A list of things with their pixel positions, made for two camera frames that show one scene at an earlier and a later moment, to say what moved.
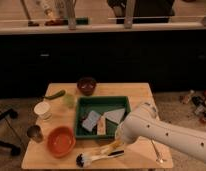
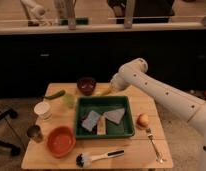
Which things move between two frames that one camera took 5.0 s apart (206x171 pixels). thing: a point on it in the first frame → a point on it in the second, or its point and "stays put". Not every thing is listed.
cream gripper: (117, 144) → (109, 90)
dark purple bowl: (86, 85) stays put
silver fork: (159, 157) stays put
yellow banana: (110, 147) → (102, 92)
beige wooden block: (101, 125) stays put
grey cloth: (115, 115) stays put
